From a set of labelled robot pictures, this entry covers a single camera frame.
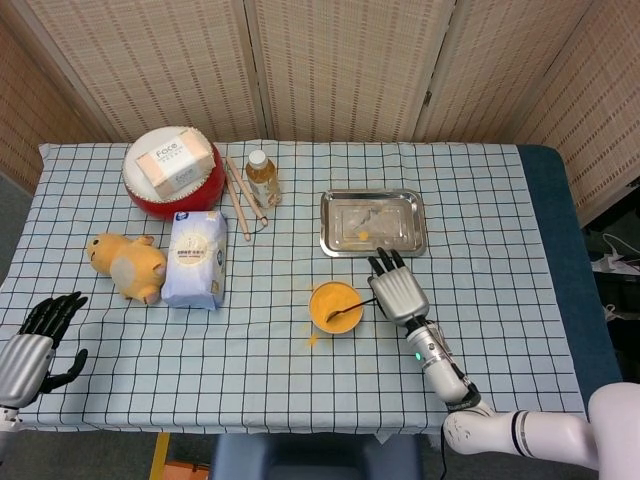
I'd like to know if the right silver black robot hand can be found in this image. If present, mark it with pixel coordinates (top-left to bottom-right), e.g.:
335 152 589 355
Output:
367 247 431 327

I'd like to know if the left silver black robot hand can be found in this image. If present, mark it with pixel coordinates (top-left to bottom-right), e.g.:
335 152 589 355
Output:
0 292 90 406

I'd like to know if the black spoon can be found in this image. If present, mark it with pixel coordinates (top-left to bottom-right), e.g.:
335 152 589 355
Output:
324 298 376 324

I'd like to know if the yellow-orange powder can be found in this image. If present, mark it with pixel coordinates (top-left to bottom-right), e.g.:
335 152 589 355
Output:
312 284 361 331

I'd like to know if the metal tray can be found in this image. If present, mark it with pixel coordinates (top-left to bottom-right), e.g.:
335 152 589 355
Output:
319 188 427 259

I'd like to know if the bowl of orange powder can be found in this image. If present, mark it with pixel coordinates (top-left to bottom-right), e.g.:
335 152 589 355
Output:
308 281 365 335

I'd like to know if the yellow plush toy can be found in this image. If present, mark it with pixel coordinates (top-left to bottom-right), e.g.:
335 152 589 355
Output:
85 232 168 306

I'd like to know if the blue checked tablecloth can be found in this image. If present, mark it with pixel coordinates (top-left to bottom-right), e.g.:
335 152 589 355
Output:
0 141 586 435

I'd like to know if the dark blue padded table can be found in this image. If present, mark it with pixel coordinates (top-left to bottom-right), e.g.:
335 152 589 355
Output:
517 144 624 401

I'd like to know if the yellow drink bottle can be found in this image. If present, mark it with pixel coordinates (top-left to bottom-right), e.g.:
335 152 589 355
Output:
244 149 282 210

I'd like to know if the wooden drumstick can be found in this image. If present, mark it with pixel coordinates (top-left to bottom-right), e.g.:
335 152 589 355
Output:
229 157 270 229
223 156 251 244

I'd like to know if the dark blue padded seat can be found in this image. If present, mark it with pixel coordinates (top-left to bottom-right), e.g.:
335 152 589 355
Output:
209 432 424 480

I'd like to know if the blue tissue pack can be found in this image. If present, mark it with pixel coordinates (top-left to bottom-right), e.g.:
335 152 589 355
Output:
160 209 229 312

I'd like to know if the red drum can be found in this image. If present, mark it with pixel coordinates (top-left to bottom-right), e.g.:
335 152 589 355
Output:
121 126 224 220

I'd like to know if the woven folding screen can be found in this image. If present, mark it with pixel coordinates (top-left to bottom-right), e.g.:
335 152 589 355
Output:
0 0 640 226

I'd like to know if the peach white tissue pack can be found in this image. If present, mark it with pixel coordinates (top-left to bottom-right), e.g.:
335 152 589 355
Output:
135 128 213 203

